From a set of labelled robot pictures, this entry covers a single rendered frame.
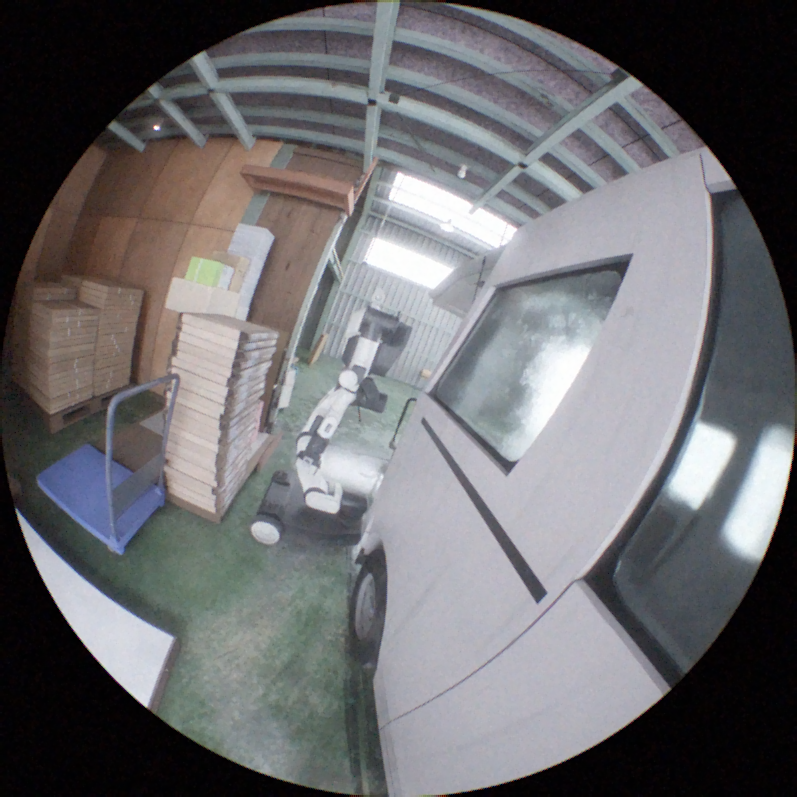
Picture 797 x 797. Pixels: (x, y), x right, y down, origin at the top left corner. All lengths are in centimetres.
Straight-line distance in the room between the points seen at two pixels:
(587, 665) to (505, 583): 19
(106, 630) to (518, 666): 127
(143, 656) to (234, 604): 54
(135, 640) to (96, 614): 19
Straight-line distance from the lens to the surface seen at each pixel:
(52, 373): 252
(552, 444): 44
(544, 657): 41
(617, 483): 36
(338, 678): 136
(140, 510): 157
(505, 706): 48
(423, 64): 203
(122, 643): 130
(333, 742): 129
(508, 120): 199
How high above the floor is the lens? 126
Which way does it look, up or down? 11 degrees down
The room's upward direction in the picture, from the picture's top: 21 degrees clockwise
